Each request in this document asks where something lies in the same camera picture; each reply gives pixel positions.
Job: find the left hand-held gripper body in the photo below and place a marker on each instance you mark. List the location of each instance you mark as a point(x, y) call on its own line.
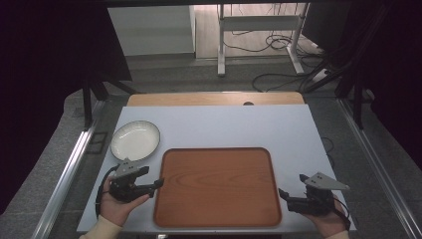
point(124, 191)

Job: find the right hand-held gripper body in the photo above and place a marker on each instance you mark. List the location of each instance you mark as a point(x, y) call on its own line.
point(315, 202)

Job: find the white plate with dark rim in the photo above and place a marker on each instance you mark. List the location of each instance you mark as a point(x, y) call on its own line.
point(135, 140)

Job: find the brown wooden tray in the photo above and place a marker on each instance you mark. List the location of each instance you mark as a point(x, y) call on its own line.
point(217, 187)

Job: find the person's left hand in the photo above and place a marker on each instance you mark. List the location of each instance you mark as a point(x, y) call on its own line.
point(114, 209)

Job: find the person's right hand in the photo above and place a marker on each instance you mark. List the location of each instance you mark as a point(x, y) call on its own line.
point(330, 224)

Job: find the black metal stand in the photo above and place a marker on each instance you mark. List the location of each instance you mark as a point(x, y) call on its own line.
point(87, 106)
point(357, 106)

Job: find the white board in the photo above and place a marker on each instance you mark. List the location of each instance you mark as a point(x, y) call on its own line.
point(225, 126)

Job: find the light wooden table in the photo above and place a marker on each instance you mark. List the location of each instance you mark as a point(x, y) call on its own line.
point(215, 98)

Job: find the white power strip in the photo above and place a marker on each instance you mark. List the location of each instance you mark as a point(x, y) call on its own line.
point(321, 75)

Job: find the black curtain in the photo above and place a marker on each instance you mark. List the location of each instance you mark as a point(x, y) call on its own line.
point(398, 66)
point(40, 83)

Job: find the white cabinet panel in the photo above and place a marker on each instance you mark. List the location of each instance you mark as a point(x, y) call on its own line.
point(152, 30)

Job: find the aluminium rail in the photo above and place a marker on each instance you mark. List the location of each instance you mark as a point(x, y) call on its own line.
point(381, 169)
point(66, 172)

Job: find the white metal desk frame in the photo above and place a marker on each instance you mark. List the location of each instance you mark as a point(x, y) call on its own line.
point(258, 23)

